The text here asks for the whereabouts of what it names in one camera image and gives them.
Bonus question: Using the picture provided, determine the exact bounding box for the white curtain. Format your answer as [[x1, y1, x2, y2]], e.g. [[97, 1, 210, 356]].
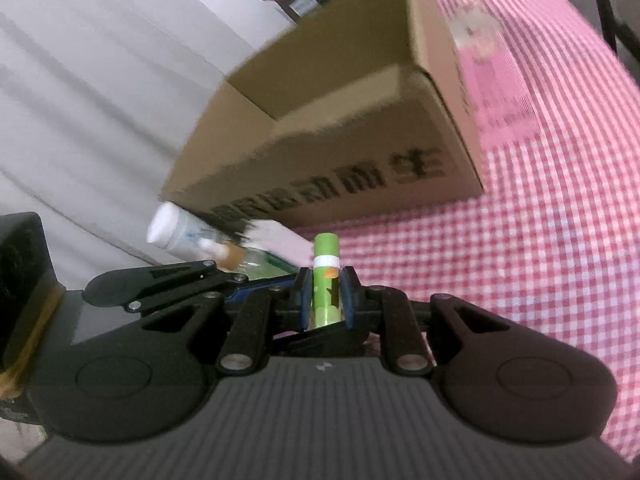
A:
[[0, 0, 296, 291]]

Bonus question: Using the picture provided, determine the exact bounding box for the green dropper bottle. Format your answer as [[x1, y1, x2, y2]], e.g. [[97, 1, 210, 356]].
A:
[[198, 238, 298, 281]]

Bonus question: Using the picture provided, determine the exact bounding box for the brown cardboard box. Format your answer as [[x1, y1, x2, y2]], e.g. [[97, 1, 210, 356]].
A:
[[160, 0, 484, 228]]

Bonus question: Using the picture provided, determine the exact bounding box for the green lip balm tube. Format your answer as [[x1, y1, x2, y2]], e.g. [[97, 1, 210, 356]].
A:
[[312, 233, 342, 328]]

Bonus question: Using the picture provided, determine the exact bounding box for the small white box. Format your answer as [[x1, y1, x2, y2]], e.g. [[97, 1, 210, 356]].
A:
[[242, 220, 314, 268]]

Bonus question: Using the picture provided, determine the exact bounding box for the pink checkered tablecloth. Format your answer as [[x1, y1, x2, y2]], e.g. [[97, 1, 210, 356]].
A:
[[331, 0, 639, 460]]

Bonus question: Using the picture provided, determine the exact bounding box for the white supplement bottle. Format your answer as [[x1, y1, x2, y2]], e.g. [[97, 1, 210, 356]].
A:
[[146, 202, 230, 261]]

